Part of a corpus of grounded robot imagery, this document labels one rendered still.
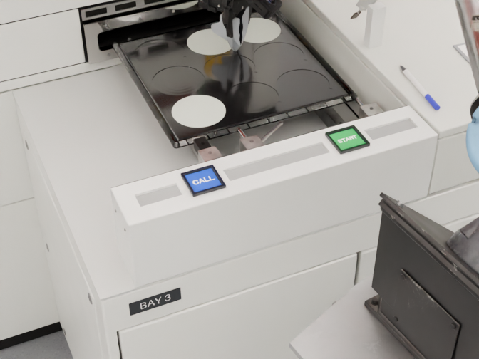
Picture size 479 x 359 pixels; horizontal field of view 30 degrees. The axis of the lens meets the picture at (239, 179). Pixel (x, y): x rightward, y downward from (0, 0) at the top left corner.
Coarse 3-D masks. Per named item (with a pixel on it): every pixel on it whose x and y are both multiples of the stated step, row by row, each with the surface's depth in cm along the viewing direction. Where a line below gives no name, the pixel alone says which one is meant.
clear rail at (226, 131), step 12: (348, 96) 169; (300, 108) 166; (312, 108) 167; (324, 108) 168; (252, 120) 164; (264, 120) 164; (276, 120) 165; (216, 132) 161; (228, 132) 162; (180, 144) 159; (192, 144) 160
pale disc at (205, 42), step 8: (200, 32) 187; (208, 32) 187; (192, 40) 185; (200, 40) 185; (208, 40) 185; (216, 40) 185; (224, 40) 185; (192, 48) 182; (200, 48) 182; (208, 48) 182; (216, 48) 182; (224, 48) 182
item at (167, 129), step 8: (120, 48) 182; (120, 56) 180; (128, 64) 178; (128, 72) 176; (136, 80) 173; (144, 88) 171; (144, 96) 170; (152, 104) 167; (152, 112) 167; (160, 120) 164; (168, 128) 162; (168, 136) 161; (176, 144) 159
